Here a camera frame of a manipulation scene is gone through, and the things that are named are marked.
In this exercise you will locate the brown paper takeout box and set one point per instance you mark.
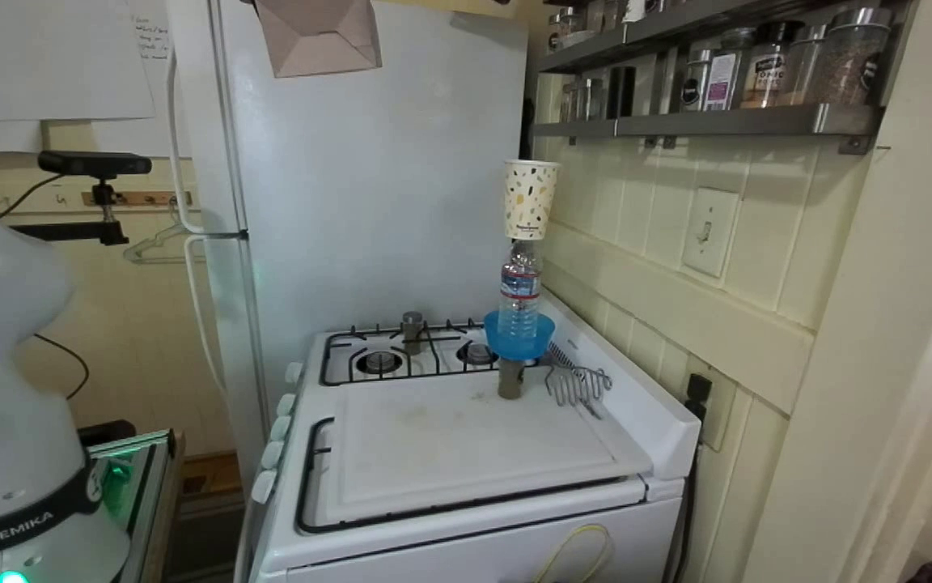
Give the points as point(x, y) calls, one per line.
point(320, 35)

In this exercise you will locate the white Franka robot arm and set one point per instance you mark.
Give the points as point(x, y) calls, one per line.
point(2, 377)

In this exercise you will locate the clear plastic water bottle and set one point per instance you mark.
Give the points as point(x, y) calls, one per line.
point(520, 282)

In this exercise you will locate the blue plastic funnel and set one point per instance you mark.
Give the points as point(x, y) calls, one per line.
point(520, 334)

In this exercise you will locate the small grey cup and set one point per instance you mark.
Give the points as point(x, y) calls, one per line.
point(413, 327)
point(510, 379)

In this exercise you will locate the white stove with black grates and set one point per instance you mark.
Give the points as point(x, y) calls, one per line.
point(454, 374)

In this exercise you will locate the white refrigerator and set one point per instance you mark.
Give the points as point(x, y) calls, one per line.
point(378, 196)

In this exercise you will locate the white plastic cutting board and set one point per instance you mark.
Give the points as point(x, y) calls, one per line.
point(475, 440)

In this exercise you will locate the white stove knob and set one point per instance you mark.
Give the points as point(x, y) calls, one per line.
point(271, 454)
point(295, 374)
point(286, 405)
point(264, 488)

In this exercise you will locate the white gas stove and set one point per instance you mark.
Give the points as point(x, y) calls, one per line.
point(466, 537)

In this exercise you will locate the black burner grate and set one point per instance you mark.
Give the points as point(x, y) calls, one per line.
point(300, 488)

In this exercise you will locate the glass spice jar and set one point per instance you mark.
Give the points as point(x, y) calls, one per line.
point(686, 79)
point(773, 65)
point(852, 54)

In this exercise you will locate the white label spice jar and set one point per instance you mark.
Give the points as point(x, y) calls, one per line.
point(719, 83)

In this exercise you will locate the cream light switch plate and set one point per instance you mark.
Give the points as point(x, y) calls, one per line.
point(708, 231)

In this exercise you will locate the cream wall outlet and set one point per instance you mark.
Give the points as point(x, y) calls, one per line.
point(715, 415)

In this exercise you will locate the metal wall shelf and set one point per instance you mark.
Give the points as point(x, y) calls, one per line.
point(649, 26)
point(702, 122)

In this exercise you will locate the black stereo camera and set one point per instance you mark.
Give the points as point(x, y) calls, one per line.
point(96, 163)

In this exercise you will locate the black camera stand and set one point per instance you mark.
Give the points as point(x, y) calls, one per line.
point(65, 227)

